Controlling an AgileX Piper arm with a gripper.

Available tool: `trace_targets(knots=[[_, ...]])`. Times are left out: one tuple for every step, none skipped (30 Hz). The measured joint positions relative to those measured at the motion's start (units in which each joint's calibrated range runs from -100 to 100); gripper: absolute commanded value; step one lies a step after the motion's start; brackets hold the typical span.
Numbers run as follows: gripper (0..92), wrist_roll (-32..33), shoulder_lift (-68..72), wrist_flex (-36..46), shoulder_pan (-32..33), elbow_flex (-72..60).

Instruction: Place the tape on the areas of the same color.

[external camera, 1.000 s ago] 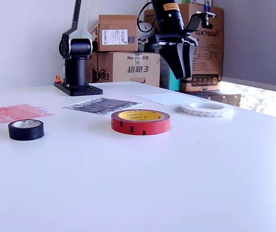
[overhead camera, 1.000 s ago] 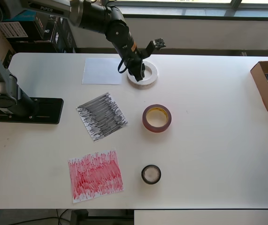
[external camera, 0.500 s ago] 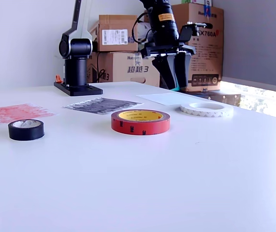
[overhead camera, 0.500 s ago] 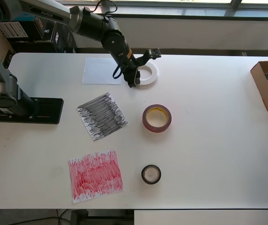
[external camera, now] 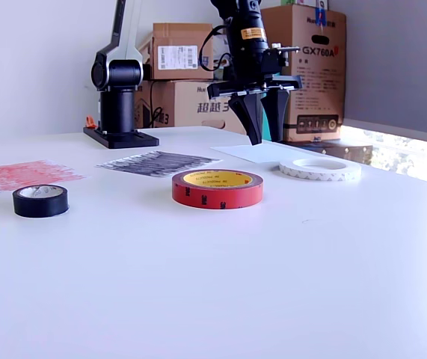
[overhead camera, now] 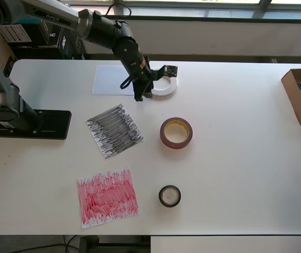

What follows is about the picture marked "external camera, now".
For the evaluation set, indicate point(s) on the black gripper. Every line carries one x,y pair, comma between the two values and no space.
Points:
247,80

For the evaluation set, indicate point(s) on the white tape roll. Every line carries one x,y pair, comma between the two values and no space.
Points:
318,175

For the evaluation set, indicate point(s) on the red tape roll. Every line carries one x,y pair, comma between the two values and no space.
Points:
217,194

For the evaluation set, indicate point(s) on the black tape roll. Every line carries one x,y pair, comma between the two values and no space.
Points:
41,207

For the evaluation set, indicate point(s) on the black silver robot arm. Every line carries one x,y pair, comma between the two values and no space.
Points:
119,75

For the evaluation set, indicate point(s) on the blank white paper sheet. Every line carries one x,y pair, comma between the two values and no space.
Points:
250,153

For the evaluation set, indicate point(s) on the large brown cardboard box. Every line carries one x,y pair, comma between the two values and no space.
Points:
318,93

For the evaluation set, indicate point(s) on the cardboard box blue print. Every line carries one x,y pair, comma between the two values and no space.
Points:
183,108

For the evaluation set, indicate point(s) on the white plastic bag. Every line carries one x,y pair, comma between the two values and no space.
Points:
218,43

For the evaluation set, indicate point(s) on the green white packet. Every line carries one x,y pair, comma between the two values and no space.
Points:
291,2

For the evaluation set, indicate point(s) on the cardboard box shipping label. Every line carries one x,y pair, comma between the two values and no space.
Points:
175,37

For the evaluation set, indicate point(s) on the black scribbled paper sheet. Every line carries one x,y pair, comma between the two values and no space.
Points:
153,164

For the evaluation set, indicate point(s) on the grey roller blind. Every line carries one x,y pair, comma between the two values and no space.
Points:
385,56

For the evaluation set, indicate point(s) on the orange clamp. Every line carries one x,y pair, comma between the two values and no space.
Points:
89,123

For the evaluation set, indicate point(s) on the red scribbled paper sheet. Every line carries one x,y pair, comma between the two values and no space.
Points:
30,174

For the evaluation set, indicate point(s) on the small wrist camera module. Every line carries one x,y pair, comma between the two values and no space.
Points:
273,60

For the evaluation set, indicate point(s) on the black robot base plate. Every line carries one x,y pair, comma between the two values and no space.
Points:
131,140

